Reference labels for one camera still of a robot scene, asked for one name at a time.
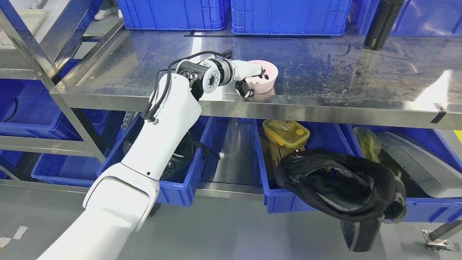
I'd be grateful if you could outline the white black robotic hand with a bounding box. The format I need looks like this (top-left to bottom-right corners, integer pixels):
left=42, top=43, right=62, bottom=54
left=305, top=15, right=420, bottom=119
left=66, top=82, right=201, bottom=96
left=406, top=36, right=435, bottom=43
left=230, top=60, right=265, bottom=98

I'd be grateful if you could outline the pink ikea bowl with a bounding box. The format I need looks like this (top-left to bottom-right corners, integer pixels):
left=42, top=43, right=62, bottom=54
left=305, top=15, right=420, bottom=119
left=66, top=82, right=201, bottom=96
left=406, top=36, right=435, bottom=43
left=245, top=60, right=279, bottom=94

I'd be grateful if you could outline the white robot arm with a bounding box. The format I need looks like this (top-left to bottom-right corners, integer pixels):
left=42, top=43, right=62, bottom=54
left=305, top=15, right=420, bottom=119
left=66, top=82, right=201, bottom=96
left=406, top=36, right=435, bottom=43
left=39, top=51, right=265, bottom=260

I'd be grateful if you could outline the blue bin under arm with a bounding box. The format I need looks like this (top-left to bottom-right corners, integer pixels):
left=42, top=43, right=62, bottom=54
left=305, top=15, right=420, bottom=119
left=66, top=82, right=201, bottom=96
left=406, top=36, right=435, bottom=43
left=97, top=116, right=218, bottom=207

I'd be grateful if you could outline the blue crate top middle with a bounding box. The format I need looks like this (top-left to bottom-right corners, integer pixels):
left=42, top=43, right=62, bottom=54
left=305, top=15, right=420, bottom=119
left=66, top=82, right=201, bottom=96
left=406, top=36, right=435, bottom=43
left=231, top=0, right=353, bottom=36

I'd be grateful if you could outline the blue crate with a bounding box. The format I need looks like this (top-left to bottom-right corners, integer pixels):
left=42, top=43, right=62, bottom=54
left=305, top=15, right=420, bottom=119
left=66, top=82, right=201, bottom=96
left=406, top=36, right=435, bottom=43
left=117, top=0, right=231, bottom=31
left=231, top=0, right=353, bottom=36

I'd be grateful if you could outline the stainless steel shelf rack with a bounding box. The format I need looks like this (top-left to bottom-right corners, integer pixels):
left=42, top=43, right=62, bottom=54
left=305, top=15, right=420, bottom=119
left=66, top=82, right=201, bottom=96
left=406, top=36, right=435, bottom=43
left=0, top=0, right=462, bottom=251

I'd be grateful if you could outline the yellow lunch box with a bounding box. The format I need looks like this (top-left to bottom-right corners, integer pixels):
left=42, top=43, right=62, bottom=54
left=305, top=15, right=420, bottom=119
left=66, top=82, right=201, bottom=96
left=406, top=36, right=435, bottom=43
left=262, top=120, right=310, bottom=150

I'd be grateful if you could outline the blue crate top left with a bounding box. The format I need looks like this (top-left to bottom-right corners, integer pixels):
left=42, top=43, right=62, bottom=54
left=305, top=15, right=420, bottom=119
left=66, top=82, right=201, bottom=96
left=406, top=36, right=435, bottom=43
left=117, top=0, right=231, bottom=31

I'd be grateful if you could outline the blue bin middle lower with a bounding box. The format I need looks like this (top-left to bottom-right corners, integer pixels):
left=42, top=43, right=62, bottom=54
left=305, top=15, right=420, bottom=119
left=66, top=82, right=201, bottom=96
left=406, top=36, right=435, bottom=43
left=252, top=120, right=353, bottom=213

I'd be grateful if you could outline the blue bin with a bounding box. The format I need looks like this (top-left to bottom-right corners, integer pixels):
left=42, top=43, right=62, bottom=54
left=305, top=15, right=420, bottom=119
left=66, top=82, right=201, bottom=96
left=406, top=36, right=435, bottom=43
left=252, top=120, right=353, bottom=213
left=0, top=79, right=81, bottom=140

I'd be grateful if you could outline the black bag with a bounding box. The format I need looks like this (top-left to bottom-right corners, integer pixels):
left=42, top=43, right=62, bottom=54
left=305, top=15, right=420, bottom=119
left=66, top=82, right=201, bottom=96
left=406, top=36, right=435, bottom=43
left=274, top=148, right=408, bottom=252

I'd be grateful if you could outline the black thermos bottle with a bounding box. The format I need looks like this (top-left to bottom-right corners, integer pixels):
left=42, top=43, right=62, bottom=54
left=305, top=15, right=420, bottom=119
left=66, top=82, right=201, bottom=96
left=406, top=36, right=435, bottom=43
left=363, top=0, right=404, bottom=50

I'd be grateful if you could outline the blue bin far left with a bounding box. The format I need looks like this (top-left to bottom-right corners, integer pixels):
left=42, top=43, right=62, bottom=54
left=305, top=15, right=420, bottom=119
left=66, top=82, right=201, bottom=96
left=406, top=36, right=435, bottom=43
left=0, top=79, right=81, bottom=140

